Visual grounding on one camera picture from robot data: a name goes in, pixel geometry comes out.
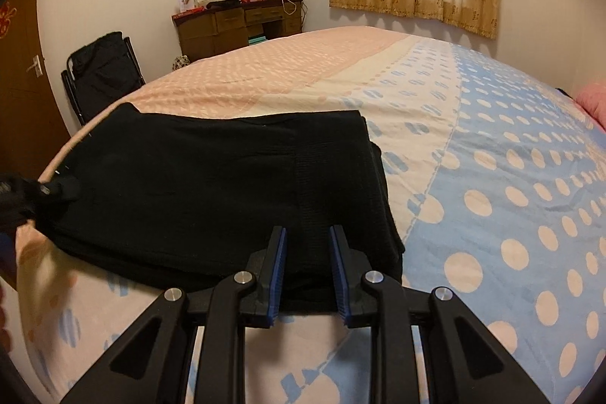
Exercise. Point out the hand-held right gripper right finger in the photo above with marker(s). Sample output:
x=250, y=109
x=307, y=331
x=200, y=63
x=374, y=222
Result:
x=337, y=276

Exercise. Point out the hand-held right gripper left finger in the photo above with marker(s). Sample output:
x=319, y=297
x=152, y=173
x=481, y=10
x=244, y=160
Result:
x=279, y=276

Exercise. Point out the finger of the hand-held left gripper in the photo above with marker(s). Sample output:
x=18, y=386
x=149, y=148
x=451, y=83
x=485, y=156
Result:
x=59, y=191

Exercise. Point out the black pants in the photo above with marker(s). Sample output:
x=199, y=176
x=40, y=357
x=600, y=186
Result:
x=189, y=195

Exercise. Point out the brown wooden door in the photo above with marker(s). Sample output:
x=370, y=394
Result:
x=23, y=110

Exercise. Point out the black folding chair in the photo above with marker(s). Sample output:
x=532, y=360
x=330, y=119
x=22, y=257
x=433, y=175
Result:
x=99, y=72

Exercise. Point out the checkered bag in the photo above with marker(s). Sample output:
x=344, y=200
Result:
x=181, y=62

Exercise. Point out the red door ornament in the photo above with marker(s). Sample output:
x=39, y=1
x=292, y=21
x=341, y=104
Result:
x=7, y=20

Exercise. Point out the bed with pastel bedspread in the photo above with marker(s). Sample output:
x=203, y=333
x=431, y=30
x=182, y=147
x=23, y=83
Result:
x=473, y=148

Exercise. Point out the brown wooden desk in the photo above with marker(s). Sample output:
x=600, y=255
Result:
x=203, y=35

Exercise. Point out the red flat box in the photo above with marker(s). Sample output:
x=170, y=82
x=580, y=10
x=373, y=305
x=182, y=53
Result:
x=188, y=11

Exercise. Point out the teal box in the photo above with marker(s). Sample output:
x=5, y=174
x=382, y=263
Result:
x=256, y=40

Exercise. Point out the pink pillow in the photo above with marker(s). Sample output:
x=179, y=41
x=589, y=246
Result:
x=592, y=101

